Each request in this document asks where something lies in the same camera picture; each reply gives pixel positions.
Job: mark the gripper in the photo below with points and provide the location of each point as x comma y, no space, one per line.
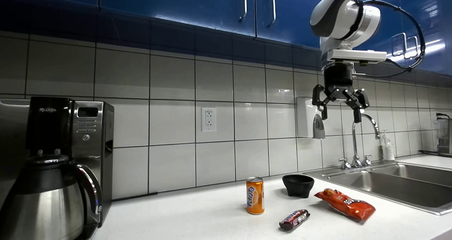
338,78

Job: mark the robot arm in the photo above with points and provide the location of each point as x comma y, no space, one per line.
339,10

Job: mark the black bowl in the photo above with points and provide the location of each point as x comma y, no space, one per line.
298,186

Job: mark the chocolate bar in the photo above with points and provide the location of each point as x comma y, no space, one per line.
294,219

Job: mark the chrome tap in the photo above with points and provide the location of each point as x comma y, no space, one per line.
355,144

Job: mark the clear soap pump bottle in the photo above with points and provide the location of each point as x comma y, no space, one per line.
388,150

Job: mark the steel sink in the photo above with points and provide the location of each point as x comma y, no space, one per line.
395,185

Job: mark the orange chip bag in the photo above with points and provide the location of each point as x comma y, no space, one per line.
344,204

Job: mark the orange soda can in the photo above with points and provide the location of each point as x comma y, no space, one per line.
255,196

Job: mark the blue upper cabinet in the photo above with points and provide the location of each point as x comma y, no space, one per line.
176,6

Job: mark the steel coffee maker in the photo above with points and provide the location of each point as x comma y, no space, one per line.
90,134

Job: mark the steel coffee carafe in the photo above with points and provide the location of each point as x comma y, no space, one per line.
46,201

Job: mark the white wall soap dispenser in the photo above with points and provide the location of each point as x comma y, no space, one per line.
304,118

